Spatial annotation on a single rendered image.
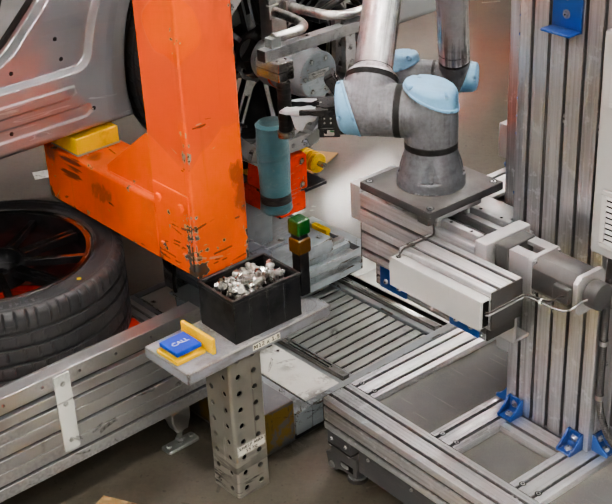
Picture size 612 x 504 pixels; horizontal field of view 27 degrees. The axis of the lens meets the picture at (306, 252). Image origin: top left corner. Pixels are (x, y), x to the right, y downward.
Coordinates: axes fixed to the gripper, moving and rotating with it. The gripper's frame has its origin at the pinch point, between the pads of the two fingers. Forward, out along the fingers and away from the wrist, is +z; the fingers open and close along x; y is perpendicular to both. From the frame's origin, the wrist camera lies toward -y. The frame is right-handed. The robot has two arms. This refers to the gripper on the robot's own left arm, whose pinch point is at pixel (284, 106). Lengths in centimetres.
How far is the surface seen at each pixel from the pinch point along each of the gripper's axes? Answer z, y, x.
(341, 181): -6, 83, 132
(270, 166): 5.4, 20.0, 7.6
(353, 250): -14, 66, 46
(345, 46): -13.7, -0.4, 42.9
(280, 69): 0.3, -10.6, -2.4
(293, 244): -3.2, 23.4, -29.9
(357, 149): -12, 83, 161
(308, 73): -5.2, -3.4, 13.8
